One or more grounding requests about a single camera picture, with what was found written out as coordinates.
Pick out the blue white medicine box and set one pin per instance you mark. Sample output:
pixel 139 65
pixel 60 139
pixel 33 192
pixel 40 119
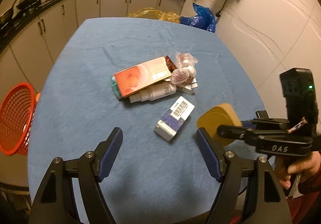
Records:
pixel 171 122

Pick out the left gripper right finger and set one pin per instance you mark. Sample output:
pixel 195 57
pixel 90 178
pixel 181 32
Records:
pixel 226 168

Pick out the white plastic bottle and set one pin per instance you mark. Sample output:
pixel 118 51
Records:
pixel 154 92

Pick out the brown foil wrapper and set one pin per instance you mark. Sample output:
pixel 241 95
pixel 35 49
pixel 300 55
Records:
pixel 171 66

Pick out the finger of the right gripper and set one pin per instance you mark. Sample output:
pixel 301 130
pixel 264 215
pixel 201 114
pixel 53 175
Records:
pixel 262 117
pixel 228 134

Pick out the person's right hand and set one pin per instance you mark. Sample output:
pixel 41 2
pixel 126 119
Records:
pixel 308 166

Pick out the orange cardboard box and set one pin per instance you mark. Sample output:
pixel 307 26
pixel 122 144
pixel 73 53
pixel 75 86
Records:
pixel 136 78

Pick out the yellow plastic bag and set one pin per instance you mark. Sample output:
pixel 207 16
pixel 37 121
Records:
pixel 152 13

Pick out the black wok with handle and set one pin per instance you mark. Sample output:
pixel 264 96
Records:
pixel 7 16

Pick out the pink white plastic bag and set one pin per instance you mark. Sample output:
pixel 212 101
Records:
pixel 185 70

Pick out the teal small packet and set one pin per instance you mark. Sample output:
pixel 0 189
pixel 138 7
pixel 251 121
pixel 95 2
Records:
pixel 115 88

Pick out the red plastic basket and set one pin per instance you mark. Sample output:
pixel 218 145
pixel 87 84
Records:
pixel 17 113

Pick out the yellow rounded tin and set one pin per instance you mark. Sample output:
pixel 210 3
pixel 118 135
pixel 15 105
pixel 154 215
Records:
pixel 216 116

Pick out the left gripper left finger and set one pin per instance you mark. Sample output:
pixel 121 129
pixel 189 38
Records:
pixel 92 168

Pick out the blue plastic bag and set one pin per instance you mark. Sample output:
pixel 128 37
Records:
pixel 204 19

